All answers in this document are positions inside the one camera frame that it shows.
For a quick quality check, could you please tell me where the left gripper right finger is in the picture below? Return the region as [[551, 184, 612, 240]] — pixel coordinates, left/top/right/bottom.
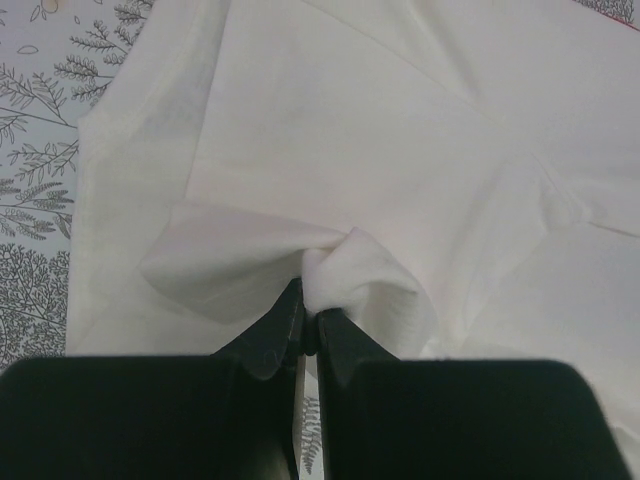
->
[[316, 310, 628, 479]]

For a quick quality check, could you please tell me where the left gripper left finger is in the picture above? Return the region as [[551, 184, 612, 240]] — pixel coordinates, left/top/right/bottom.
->
[[1, 280, 305, 479]]

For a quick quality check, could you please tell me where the white printed t-shirt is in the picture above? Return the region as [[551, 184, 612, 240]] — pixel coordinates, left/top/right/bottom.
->
[[64, 0, 640, 436]]

